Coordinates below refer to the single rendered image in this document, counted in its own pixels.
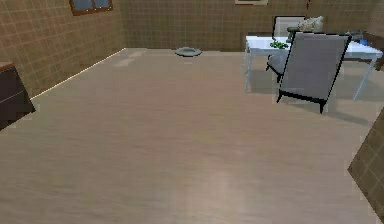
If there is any grey round floor disc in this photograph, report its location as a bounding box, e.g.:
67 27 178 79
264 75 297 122
175 46 203 58

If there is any green leafy food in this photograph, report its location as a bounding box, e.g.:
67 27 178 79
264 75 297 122
269 40 290 50

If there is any white chair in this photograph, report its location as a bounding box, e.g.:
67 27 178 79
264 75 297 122
272 15 307 38

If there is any grey black framed chair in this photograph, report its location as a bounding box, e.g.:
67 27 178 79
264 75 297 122
265 31 353 115

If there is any beige lumpy plant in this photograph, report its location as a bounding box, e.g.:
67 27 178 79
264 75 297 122
297 15 325 33

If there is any brown framed window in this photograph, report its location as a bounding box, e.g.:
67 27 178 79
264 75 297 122
69 0 114 17

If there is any white table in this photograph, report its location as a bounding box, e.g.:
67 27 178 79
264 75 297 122
244 35 384 102

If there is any dark brown cabinet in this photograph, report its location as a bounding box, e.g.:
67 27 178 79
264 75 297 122
0 61 37 132

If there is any pale framed wall picture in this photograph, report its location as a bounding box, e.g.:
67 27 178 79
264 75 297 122
234 0 269 6

